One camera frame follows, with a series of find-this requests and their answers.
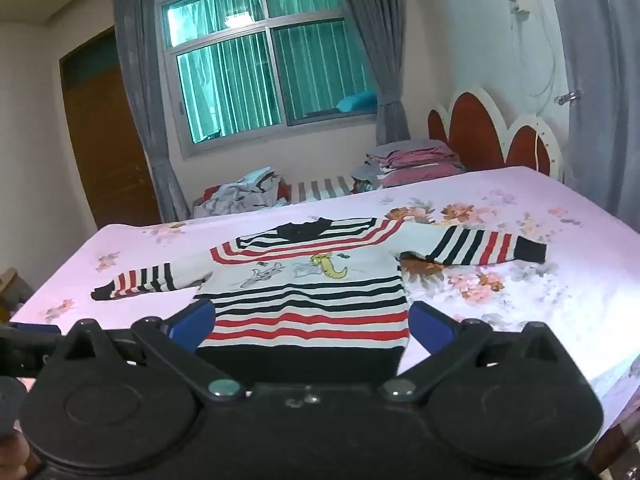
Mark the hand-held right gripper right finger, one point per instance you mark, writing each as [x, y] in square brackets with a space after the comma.
[431, 327]

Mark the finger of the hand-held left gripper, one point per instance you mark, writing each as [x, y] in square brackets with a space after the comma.
[27, 341]

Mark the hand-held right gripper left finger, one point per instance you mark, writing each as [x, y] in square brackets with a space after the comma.
[192, 324]

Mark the striped cartoon print sweater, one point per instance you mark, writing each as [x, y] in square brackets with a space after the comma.
[310, 305]

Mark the pile of crumpled grey clothes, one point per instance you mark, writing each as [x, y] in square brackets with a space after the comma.
[245, 190]

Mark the wooden chair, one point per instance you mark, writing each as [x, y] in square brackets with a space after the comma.
[12, 287]

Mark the pink floral bed sheet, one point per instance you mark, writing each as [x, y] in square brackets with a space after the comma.
[525, 210]

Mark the stack of folded bedding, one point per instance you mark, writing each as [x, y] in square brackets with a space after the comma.
[415, 162]

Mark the grey striped cloth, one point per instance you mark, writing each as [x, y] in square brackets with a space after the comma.
[320, 189]

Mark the brown wooden door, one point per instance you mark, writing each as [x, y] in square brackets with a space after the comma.
[105, 150]

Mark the red and white headboard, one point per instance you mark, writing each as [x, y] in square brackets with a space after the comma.
[475, 130]

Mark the grey curtain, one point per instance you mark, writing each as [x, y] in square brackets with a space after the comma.
[380, 50]
[145, 110]
[605, 85]

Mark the teal cloth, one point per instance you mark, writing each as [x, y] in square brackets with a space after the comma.
[356, 102]

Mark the window with green glass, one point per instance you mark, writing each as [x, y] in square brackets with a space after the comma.
[240, 80]

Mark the wooden bed frame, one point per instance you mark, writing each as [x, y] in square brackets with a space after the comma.
[617, 445]

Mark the metal wall hook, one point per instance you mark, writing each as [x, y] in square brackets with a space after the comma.
[569, 96]

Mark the white wall device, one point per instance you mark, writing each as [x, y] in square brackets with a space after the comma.
[521, 2]

